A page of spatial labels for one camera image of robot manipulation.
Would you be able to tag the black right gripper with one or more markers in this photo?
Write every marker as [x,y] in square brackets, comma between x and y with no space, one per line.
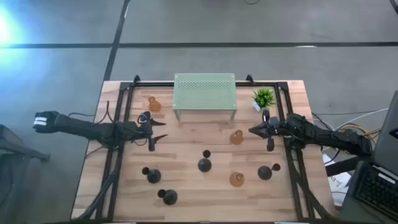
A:
[275,129]

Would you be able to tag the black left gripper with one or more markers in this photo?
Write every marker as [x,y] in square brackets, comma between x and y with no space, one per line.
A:
[143,129]

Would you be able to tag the amber glass candle holder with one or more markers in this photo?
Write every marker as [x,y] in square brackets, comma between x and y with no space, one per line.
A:
[237,180]
[154,106]
[236,138]

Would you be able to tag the short black candlestick holder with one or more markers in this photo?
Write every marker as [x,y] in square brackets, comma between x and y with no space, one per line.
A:
[154,176]
[264,173]

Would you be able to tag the tall black candlestick holder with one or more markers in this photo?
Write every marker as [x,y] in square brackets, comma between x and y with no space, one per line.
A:
[204,165]
[170,197]

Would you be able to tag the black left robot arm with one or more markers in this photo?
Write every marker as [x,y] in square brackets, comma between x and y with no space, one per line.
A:
[84,129]

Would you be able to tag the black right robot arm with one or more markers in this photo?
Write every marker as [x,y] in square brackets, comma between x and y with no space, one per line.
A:
[326,135]

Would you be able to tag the small potted green plant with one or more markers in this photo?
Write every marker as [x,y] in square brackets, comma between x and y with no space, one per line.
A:
[264,98]

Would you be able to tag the green perforated metal shelf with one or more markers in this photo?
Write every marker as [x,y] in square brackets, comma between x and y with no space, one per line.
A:
[202,91]

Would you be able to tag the black flat bar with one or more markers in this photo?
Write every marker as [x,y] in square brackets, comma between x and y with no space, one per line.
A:
[339,168]

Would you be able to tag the white paper sheets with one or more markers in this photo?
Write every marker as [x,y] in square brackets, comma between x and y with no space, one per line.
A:
[337,186]

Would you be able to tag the grey side table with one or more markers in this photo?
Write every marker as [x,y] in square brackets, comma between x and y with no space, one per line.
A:
[345,214]

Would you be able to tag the dark metal cart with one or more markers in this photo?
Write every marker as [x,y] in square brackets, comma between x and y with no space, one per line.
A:
[31,153]

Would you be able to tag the dark grey laptop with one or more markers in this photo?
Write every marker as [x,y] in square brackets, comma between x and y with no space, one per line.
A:
[376,189]

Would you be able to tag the black metal table frame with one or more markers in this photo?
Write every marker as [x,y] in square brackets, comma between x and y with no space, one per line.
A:
[261,84]

